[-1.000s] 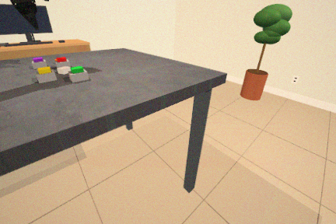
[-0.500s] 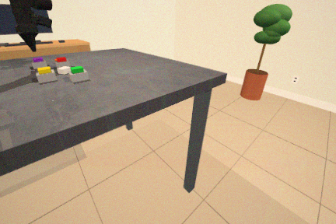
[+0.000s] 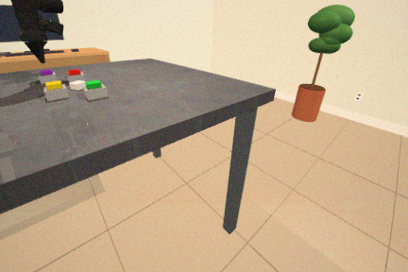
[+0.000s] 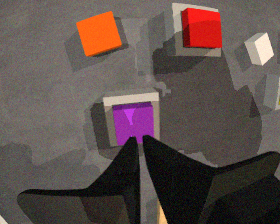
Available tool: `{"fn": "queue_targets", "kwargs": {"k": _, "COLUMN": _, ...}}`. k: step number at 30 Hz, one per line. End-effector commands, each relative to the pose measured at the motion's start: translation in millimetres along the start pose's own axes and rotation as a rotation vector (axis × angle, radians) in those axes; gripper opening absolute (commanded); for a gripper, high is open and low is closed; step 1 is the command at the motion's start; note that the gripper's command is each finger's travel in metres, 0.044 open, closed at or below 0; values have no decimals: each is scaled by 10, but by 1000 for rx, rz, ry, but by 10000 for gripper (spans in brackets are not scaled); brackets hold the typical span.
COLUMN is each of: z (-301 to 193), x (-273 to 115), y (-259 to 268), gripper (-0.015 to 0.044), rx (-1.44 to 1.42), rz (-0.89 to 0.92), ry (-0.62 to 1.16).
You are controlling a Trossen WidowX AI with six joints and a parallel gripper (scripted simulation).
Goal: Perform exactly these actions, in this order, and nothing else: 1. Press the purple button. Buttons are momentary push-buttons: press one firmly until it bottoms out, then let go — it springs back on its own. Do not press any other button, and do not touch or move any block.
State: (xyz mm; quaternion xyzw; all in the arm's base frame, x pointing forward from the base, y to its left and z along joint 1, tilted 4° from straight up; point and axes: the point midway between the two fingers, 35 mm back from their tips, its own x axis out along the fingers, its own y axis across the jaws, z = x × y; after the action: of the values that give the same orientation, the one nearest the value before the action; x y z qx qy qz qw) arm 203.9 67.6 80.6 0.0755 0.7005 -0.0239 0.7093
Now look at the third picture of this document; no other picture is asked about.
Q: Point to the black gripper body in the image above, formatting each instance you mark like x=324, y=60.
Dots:
x=29, y=24

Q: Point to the red square button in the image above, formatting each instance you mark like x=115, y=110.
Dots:
x=75, y=75

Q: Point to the purple button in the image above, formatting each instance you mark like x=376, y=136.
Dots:
x=47, y=76

